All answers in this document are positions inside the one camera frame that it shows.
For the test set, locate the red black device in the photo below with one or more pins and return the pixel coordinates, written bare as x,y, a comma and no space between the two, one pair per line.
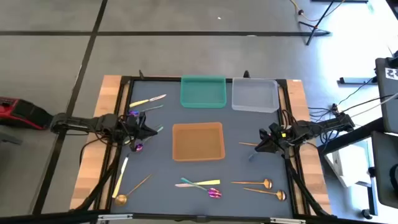
21,113

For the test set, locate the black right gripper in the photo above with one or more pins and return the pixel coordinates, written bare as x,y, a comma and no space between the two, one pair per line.
280,137

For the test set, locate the clear plastic bin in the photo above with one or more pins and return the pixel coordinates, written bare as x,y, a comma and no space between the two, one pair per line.
255,96

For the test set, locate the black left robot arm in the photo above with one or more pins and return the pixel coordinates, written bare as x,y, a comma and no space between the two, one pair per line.
84,124

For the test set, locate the grey power strip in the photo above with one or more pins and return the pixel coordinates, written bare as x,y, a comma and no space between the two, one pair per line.
354,80

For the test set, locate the gold spoon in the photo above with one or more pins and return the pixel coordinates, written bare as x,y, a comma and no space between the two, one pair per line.
281,195
247,143
267,183
121,199

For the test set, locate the black cart with sticker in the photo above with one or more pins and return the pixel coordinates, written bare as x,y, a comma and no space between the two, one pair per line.
387,99

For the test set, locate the black aluminium table frame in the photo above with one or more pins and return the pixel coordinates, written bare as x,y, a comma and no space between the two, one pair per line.
290,186

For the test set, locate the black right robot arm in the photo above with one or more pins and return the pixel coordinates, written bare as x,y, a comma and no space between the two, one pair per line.
323,126

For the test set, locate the white box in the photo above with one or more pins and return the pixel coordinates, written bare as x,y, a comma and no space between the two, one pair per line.
348,165

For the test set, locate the black tripod stand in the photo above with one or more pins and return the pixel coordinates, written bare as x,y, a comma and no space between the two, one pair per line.
315,28

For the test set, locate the dark grey equipment case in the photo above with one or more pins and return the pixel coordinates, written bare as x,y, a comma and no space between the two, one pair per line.
385,168

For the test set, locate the green plastic bin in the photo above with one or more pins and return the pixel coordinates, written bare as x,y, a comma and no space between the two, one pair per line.
203,93

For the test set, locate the orange plastic bin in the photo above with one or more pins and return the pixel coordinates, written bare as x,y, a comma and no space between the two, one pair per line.
198,141

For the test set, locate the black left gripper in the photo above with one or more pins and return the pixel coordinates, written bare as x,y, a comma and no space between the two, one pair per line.
132,129

